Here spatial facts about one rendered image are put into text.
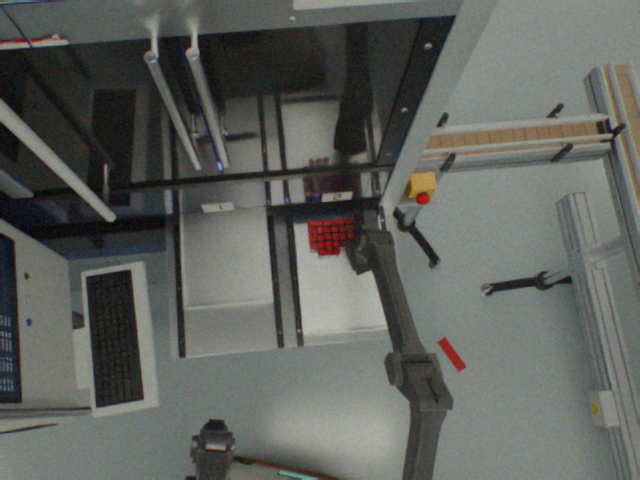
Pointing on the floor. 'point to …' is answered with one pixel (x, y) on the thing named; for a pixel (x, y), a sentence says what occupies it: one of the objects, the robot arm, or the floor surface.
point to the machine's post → (437, 92)
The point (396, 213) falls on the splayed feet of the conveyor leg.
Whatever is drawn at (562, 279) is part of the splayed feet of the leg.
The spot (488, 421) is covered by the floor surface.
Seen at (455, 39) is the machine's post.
